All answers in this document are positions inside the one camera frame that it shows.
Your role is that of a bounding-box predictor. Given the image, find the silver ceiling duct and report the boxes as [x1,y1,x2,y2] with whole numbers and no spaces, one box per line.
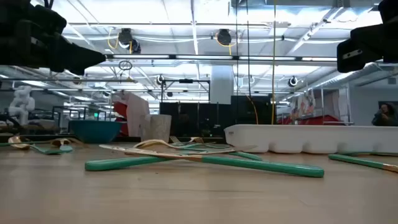
[338,61,398,91]

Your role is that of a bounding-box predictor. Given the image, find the black partition panels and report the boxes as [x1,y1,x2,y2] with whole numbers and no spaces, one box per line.
[159,95,276,138]

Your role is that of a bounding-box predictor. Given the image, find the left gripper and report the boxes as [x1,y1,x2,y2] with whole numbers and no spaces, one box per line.
[0,0,106,76]

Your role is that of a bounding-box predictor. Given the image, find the red bin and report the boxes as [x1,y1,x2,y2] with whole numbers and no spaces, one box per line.
[276,114,342,126]

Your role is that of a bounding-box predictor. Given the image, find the black metal frame stand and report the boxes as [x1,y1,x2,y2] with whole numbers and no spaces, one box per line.
[160,78,211,103]

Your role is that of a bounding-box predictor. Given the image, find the white pillar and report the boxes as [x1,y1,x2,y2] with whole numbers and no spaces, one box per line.
[210,65,234,105]

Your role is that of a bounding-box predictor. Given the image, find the hanging black cable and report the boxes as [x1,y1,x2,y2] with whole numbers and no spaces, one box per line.
[234,0,240,125]
[245,0,252,98]

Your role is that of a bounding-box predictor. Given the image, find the white plastic cutlery tray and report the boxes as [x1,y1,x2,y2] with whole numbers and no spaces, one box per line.
[223,123,398,155]

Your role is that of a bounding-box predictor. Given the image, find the gold fork green handle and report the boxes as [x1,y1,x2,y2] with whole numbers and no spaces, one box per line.
[169,135,218,147]
[188,136,233,150]

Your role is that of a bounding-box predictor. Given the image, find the gold spoon green handle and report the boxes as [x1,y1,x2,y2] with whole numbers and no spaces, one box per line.
[50,138,75,153]
[7,136,74,156]
[132,139,264,162]

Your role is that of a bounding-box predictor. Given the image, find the white cloth board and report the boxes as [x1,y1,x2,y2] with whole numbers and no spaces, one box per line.
[122,91,150,138]

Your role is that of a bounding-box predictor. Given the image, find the long ceiling light bar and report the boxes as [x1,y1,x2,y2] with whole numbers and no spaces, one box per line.
[104,54,338,62]

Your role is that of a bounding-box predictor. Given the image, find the gold knife green handle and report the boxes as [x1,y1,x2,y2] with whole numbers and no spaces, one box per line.
[98,144,325,179]
[328,153,398,174]
[84,145,259,172]

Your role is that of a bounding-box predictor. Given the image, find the grey patterned mug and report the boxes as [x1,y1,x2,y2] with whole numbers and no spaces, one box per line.
[139,113,173,143]

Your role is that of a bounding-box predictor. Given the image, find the red object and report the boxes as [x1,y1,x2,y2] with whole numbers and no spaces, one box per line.
[113,101,129,136]

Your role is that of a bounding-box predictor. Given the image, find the teal bowl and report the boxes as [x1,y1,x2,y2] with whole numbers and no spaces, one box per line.
[68,119,123,144]

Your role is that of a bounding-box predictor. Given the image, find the person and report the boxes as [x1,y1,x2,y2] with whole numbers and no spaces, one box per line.
[371,102,398,127]

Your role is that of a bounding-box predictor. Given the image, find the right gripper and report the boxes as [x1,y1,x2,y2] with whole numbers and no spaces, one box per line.
[336,0,398,73]

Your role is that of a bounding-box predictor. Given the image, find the colourful posters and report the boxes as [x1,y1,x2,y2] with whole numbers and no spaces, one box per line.
[290,93,317,118]

